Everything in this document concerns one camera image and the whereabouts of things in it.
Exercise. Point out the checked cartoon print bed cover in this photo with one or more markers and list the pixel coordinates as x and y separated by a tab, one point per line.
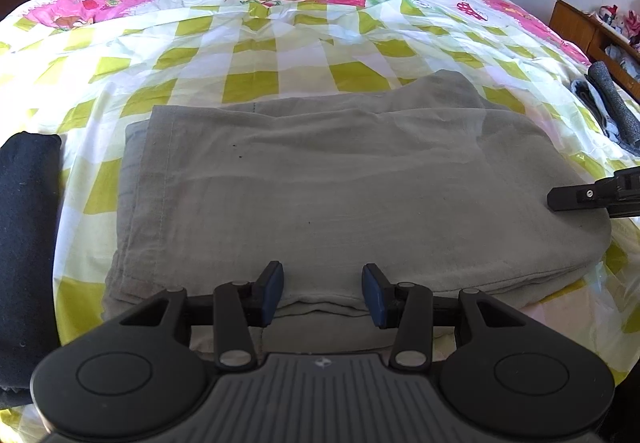
250	48

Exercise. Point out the pink and white toys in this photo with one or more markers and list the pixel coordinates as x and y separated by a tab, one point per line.
620	23

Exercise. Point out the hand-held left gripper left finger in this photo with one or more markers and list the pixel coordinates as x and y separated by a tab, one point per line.
270	295

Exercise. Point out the dark grey folded pants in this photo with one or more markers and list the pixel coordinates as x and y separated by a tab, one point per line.
622	115

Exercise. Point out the blue grey folded jeans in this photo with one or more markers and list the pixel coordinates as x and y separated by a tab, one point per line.
595	103

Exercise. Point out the black folded cloth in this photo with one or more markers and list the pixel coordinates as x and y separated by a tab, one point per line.
25	248

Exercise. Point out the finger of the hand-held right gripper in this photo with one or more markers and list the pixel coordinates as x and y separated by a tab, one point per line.
575	196

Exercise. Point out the wooden bedside cabinet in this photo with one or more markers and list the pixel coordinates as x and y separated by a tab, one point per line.
575	25

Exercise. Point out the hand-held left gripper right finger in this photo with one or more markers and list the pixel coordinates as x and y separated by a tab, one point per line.
376	295

